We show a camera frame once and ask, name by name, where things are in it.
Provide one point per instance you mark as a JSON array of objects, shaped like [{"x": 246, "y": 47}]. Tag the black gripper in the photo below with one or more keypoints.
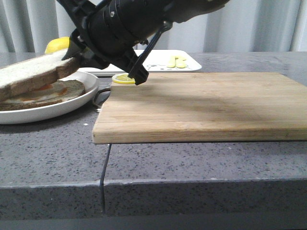
[{"x": 117, "y": 32}]

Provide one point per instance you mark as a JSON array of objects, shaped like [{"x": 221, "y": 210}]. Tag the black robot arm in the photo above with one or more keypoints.
[{"x": 182, "y": 10}]

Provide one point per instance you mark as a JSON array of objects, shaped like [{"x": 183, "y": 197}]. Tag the white rectangular bear tray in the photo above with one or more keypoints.
[{"x": 157, "y": 61}]

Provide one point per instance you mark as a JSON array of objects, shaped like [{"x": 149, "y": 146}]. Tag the whole yellow lemon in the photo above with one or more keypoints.
[{"x": 57, "y": 44}]

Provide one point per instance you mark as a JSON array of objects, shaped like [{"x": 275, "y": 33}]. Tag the grey pleated curtain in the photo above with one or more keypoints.
[{"x": 241, "y": 26}]

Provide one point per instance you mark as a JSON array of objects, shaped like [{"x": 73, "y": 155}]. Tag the yellow lemon slice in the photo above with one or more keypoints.
[{"x": 123, "y": 78}]

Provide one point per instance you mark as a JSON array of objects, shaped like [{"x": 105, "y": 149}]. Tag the pale yellow plastic fork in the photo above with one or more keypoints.
[{"x": 172, "y": 62}]

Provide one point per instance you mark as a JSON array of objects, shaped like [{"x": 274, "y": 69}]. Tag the wooden cutting board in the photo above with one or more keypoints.
[{"x": 200, "y": 107}]

